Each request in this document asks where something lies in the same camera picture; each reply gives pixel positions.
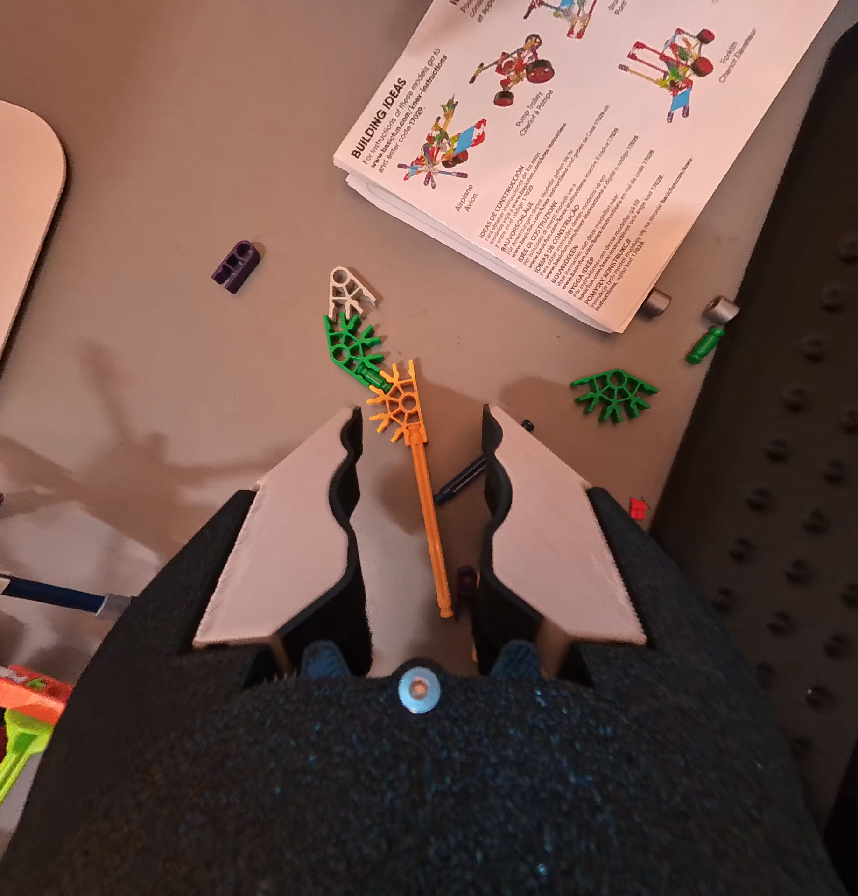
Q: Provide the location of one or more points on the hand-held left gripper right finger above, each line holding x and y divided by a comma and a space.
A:
562, 553

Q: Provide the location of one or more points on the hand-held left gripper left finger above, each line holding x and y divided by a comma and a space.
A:
275, 560

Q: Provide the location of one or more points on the orange rod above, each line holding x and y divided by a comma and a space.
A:
429, 518

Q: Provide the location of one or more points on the short green rod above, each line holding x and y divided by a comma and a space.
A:
374, 378
705, 344

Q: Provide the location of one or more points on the green fan connector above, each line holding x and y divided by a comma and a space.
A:
635, 392
339, 362

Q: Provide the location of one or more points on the pale grey small connector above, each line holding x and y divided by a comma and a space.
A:
331, 302

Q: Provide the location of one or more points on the white instruction booklet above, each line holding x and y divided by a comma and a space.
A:
576, 175

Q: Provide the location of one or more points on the small red piece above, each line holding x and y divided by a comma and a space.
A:
637, 508

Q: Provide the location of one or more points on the dark blue rod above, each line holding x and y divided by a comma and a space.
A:
460, 481

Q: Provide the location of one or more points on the colourful construction toy model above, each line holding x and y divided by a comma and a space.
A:
23, 700

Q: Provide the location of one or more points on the white metal stand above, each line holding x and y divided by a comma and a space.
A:
16, 231

